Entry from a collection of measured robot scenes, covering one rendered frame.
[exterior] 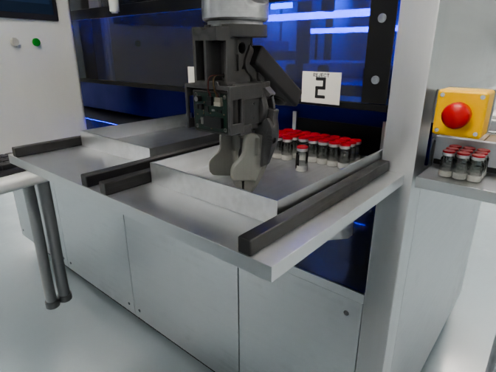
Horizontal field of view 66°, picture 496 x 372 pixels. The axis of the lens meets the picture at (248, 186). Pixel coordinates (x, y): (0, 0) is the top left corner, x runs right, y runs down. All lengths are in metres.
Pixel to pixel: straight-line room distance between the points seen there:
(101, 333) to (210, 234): 1.33
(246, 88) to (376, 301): 0.57
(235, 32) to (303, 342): 0.80
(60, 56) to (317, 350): 1.11
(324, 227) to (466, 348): 1.38
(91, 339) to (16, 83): 1.01
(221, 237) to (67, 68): 1.00
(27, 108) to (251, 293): 0.83
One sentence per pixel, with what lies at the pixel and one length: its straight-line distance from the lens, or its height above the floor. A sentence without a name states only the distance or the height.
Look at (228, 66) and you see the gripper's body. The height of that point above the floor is 1.07.
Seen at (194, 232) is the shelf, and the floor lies 0.88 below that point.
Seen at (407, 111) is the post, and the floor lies 0.99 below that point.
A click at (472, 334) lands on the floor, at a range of 1.89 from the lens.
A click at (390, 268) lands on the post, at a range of 0.81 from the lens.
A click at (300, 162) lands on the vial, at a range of 0.69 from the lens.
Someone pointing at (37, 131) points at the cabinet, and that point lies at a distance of 1.31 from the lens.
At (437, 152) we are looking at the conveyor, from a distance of 0.83.
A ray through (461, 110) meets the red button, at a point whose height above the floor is 1.01.
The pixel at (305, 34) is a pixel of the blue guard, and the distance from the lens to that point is 0.80.
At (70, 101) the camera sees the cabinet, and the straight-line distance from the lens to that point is 1.36.
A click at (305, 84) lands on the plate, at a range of 0.79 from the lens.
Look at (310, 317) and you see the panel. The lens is 0.98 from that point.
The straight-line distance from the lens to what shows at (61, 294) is 1.65.
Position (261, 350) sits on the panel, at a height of 0.29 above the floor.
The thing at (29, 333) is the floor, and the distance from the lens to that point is 1.89.
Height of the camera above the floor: 1.09
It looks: 20 degrees down
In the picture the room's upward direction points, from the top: straight up
